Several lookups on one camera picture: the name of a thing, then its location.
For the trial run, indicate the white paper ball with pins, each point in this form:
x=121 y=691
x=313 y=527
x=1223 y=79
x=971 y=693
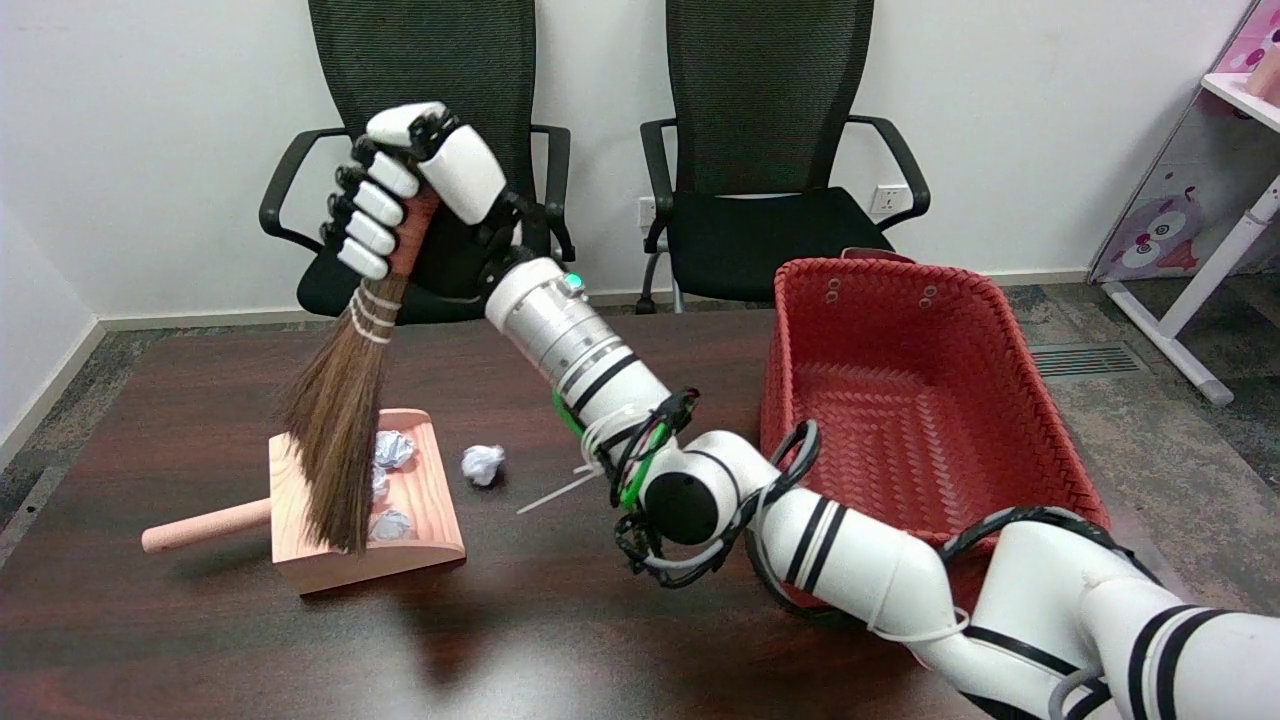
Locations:
x=483 y=464
x=379 y=484
x=394 y=449
x=390 y=524

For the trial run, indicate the black mesh office chair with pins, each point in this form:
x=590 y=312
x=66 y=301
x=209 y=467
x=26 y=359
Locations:
x=500 y=60
x=740 y=240

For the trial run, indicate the white desk leg frame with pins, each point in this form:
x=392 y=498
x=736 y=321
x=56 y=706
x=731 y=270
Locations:
x=1215 y=270

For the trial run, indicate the red woven basket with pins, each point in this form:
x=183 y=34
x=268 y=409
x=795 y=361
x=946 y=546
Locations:
x=900 y=400

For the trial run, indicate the pink owl print shelf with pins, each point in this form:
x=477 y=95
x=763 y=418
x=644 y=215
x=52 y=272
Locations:
x=1160 y=235

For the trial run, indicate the floor vent grille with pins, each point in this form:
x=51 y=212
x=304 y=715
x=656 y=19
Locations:
x=1085 y=359

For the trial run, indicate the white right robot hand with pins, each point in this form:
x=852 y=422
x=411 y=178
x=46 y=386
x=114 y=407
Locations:
x=460 y=170

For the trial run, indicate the pink cup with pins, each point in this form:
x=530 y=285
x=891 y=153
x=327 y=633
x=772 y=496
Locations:
x=1268 y=75

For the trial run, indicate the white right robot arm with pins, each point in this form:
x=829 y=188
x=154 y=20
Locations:
x=600 y=360

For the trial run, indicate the brown straw hand broom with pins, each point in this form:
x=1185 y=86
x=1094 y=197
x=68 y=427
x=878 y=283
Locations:
x=345 y=420

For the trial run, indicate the white zip tie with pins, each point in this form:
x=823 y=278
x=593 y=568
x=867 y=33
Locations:
x=555 y=492

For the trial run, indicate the wooden dustpan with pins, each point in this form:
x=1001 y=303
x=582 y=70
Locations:
x=420 y=500

